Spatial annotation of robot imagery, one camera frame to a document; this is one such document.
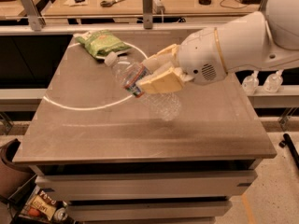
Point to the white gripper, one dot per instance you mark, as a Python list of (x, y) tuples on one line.
[(199, 57)]

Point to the clear plastic water bottle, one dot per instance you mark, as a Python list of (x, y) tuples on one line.
[(127, 71)]

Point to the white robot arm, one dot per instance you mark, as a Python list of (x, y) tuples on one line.
[(265, 40)]

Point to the small clear spray bottle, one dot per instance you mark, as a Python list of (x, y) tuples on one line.
[(250, 83)]

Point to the green chip bag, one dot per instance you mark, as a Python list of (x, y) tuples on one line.
[(100, 43)]

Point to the scissors on back desk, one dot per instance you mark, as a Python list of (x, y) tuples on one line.
[(109, 3)]

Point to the black pole on floor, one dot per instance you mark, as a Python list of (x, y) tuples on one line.
[(287, 142)]

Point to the grey drawer cabinet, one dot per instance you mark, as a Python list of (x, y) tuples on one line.
[(147, 196)]

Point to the snack box on floor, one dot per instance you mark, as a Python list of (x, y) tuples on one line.
[(44, 204)]

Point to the brown trash bin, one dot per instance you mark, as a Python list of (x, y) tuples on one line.
[(12, 176)]

